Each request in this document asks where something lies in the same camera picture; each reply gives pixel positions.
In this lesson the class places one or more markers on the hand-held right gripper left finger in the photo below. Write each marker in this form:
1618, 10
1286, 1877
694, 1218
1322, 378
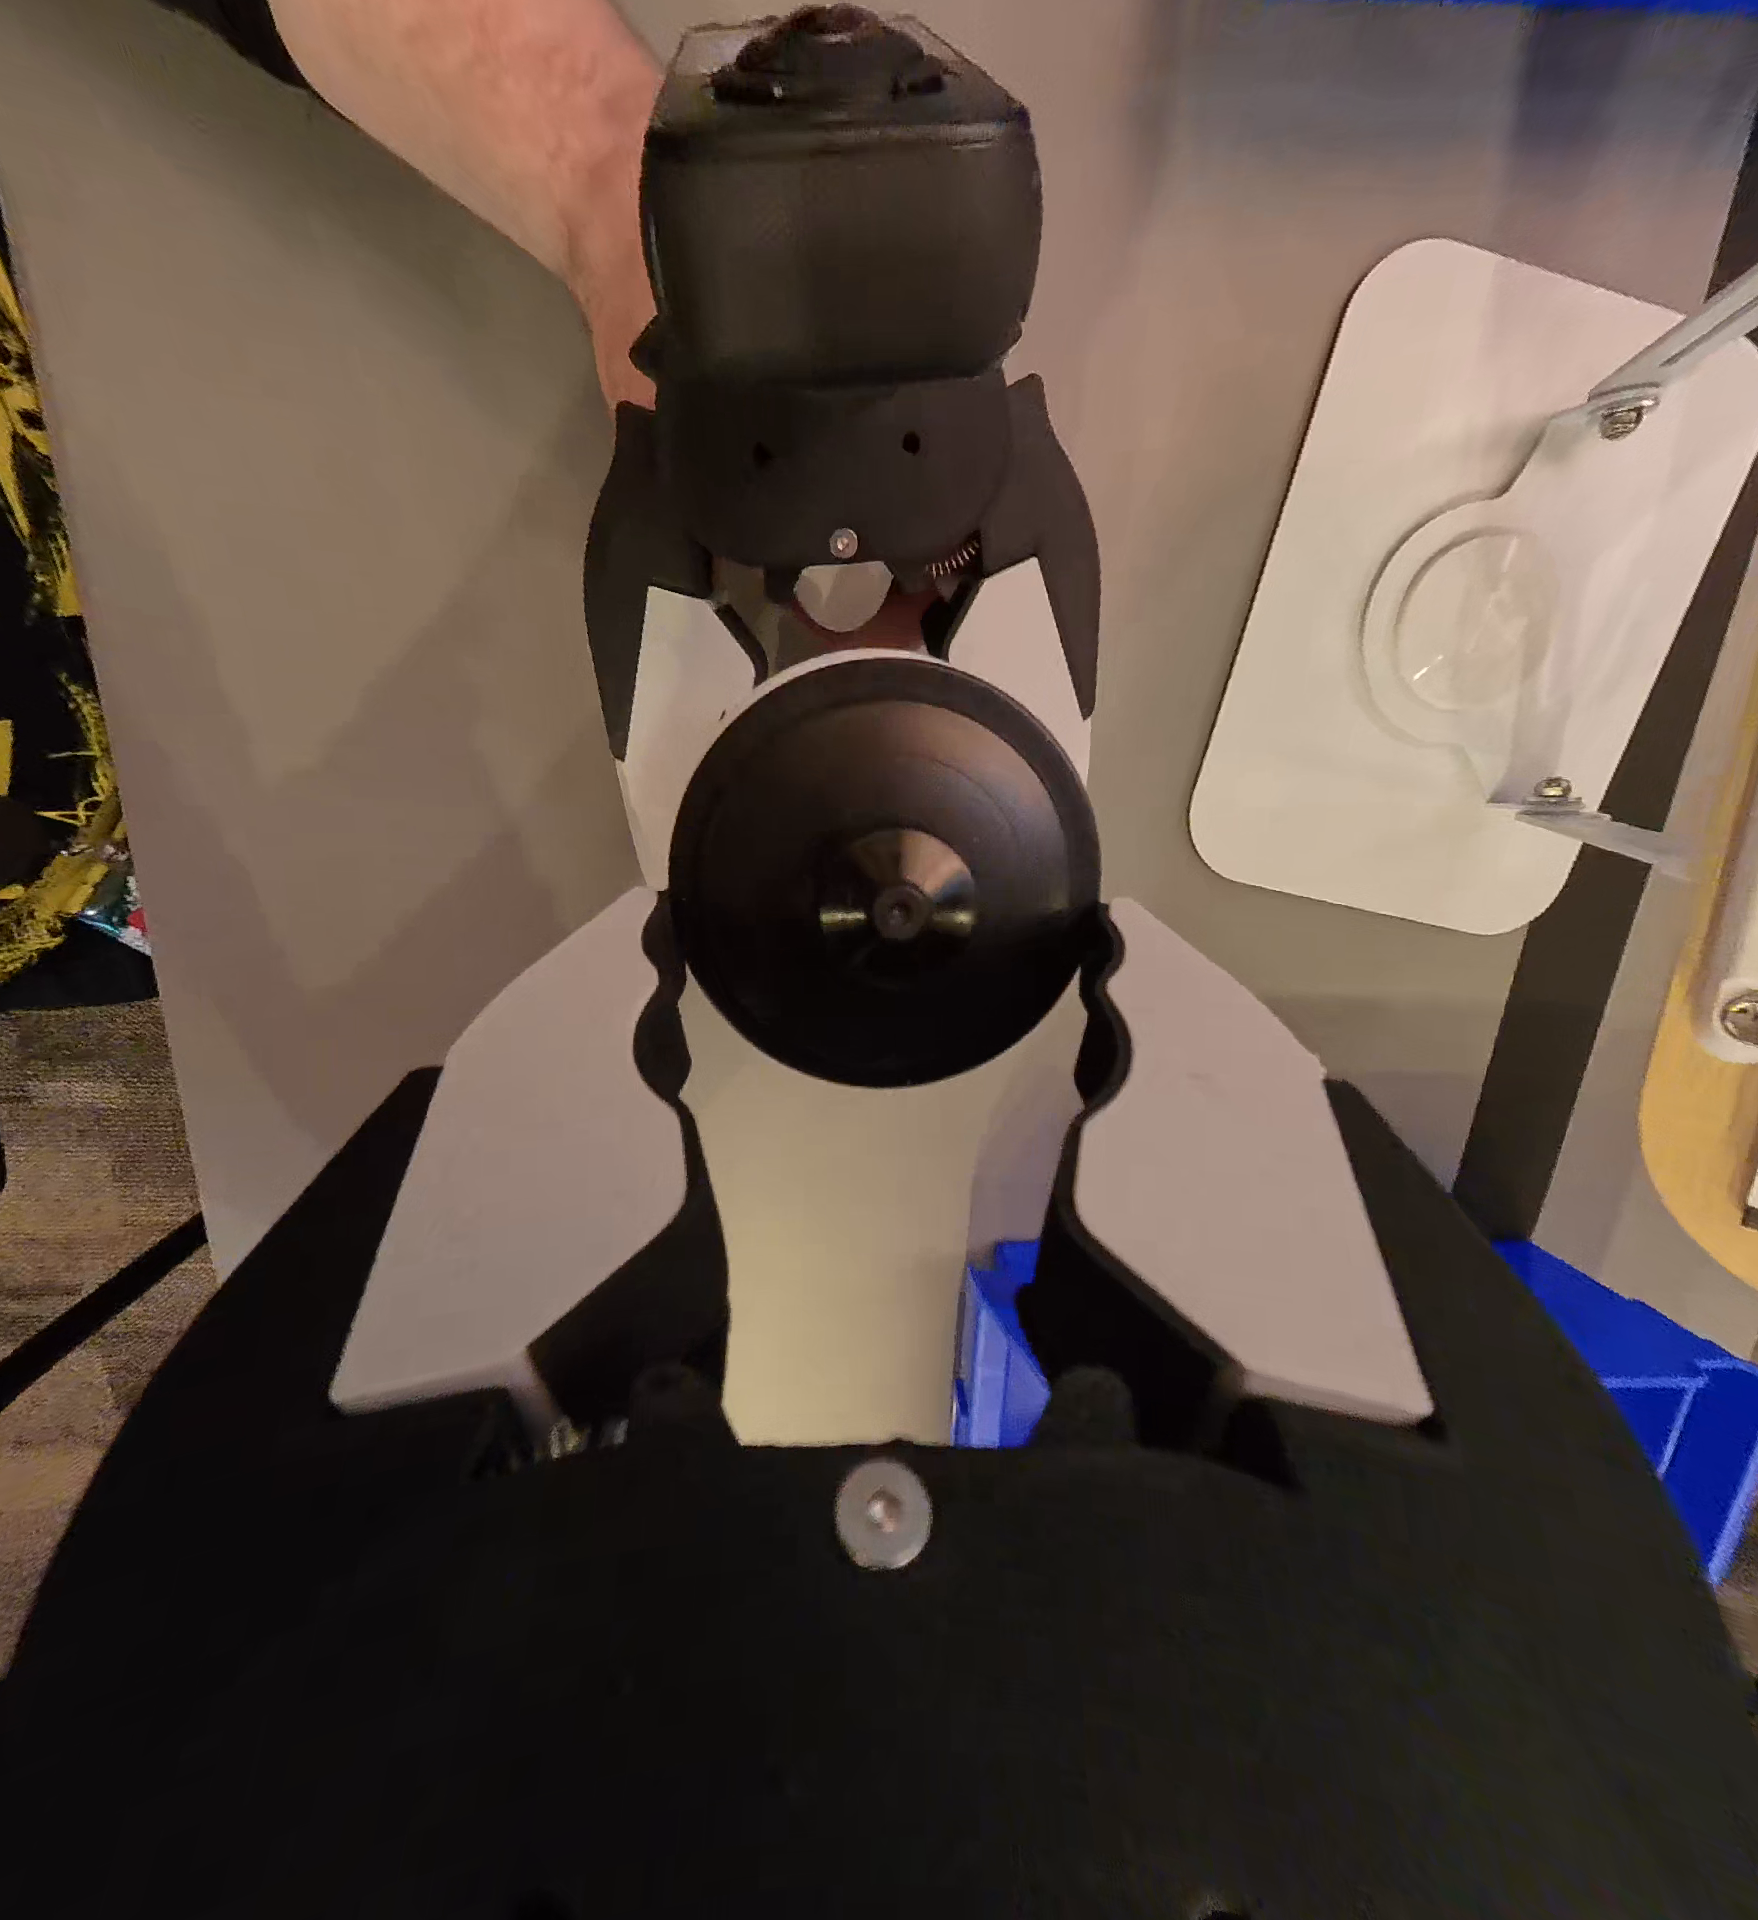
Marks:
520, 1186

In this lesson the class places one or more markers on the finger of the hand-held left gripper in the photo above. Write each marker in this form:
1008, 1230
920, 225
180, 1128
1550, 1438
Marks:
1024, 645
675, 675

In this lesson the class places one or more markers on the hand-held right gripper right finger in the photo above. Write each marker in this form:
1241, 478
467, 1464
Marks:
1241, 1200

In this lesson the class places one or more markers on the black bottle lid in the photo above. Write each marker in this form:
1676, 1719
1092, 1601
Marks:
879, 871

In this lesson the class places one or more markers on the blue plastic bin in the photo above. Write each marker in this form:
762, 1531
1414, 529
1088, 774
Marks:
1659, 1410

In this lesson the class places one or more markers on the person's left forearm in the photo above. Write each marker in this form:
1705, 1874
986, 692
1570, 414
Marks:
490, 121

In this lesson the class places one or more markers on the wooden display board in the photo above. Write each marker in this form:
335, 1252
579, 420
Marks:
1689, 1139

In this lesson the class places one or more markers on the clear round stand foot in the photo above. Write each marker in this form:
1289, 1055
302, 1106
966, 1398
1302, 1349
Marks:
1495, 631

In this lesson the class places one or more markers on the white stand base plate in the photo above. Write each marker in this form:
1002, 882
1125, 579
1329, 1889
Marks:
1389, 690

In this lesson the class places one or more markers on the white stand post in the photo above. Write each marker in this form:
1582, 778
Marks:
1598, 825

